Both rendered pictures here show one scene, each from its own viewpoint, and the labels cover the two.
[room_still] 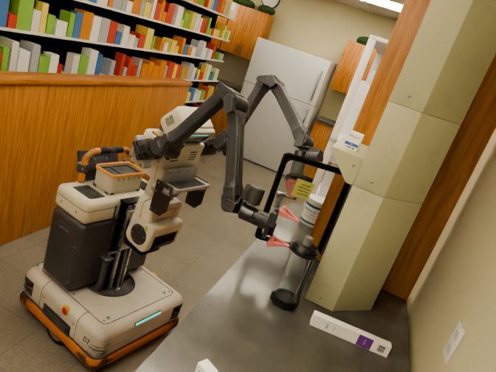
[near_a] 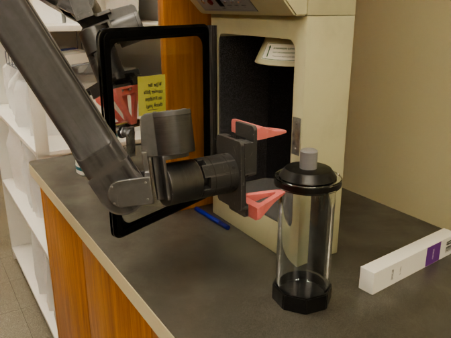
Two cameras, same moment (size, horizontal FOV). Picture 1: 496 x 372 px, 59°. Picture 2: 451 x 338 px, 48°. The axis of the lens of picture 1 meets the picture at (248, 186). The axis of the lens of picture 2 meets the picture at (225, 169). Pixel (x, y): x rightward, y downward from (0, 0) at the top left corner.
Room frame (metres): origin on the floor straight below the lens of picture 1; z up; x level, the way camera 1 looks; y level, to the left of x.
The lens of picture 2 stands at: (0.93, 0.38, 1.43)
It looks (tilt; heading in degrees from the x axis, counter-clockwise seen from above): 18 degrees down; 315
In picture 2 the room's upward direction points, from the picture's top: straight up
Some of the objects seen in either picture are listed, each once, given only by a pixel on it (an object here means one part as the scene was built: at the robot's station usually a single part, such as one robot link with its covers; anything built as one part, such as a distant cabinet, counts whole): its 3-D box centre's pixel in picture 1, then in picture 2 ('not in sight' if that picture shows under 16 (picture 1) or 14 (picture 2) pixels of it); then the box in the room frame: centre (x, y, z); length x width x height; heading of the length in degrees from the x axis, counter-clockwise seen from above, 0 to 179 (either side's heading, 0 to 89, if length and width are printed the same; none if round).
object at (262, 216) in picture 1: (263, 220); (217, 174); (1.41, -0.09, 1.20); 0.07 x 0.07 x 0.10; 76
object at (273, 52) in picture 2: not in sight; (298, 48); (1.56, -0.47, 1.34); 0.18 x 0.18 x 0.05
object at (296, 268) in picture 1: (294, 274); (304, 236); (1.37, -0.25, 1.06); 0.11 x 0.11 x 0.21
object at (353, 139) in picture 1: (353, 140); not in sight; (1.56, -0.30, 1.54); 0.05 x 0.05 x 0.06; 72
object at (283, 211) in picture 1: (286, 219); (258, 143); (1.40, -0.16, 1.23); 0.09 x 0.07 x 0.07; 76
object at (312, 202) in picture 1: (302, 205); (162, 126); (1.73, -0.24, 1.19); 0.30 x 0.01 x 0.40; 98
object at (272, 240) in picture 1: (278, 237); (258, 188); (1.39, -0.16, 1.16); 0.09 x 0.07 x 0.07; 76
